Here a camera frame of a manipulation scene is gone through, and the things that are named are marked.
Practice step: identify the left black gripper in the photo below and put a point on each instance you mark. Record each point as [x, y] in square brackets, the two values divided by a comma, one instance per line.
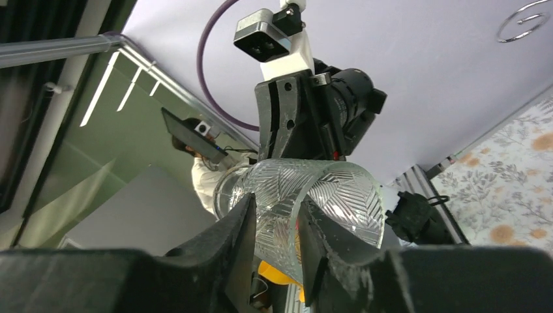
[291, 124]

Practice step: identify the black tablet device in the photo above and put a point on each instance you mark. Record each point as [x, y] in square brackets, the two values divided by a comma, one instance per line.
[198, 137]

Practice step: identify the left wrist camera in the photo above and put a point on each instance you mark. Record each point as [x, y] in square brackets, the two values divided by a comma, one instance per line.
[277, 40]

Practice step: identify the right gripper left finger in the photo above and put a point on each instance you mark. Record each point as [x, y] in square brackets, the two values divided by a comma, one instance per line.
[209, 273]

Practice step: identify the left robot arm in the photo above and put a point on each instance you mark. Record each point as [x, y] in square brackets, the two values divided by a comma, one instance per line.
[322, 114]

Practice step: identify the person in white shirt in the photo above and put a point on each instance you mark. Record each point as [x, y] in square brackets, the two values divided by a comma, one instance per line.
[205, 177]

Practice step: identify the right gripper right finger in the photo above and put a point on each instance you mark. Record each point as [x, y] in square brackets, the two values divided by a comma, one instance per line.
[342, 273]

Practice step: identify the chrome wine glass rack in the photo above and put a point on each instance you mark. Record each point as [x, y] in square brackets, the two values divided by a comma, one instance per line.
[524, 21]

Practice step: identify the floral tablecloth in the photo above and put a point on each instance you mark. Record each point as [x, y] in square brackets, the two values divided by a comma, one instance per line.
[501, 191]

